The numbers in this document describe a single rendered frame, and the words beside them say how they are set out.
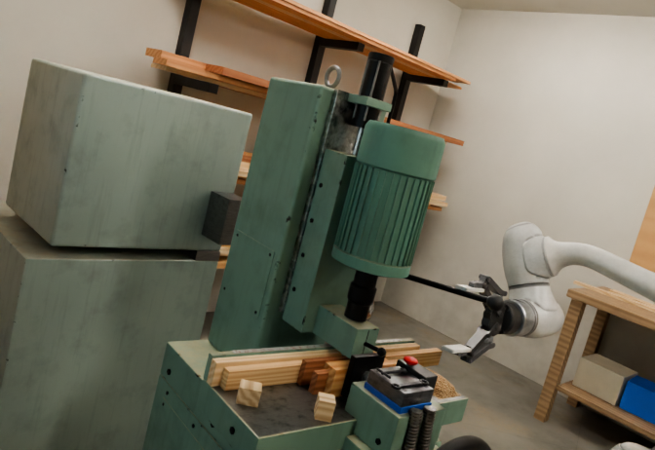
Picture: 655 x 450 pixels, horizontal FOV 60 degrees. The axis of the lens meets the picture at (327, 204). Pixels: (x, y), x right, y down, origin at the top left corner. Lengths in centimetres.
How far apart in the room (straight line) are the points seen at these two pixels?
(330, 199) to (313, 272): 17
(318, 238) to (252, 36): 260
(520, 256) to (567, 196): 304
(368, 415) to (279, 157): 62
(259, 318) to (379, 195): 44
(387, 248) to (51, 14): 240
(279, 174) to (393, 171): 33
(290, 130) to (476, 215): 360
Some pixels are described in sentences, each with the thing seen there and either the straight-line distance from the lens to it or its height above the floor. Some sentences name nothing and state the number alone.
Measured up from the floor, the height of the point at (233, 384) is 91.
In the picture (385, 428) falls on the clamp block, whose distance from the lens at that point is 114.
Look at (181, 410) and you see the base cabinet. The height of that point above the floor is 69.
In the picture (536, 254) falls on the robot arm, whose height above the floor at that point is 126.
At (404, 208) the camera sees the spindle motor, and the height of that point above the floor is 131.
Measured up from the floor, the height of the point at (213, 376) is 92.
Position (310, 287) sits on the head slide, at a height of 107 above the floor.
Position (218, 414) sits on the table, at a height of 87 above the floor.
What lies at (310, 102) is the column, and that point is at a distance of 133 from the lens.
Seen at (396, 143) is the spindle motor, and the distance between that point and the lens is 116.
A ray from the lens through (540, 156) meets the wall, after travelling 467.
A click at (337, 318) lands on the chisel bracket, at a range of 130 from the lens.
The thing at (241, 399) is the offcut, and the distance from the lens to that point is 113.
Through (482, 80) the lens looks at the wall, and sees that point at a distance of 504.
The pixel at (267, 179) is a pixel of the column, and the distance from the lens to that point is 141.
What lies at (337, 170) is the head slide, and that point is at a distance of 127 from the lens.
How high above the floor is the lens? 143
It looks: 8 degrees down
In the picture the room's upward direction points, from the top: 15 degrees clockwise
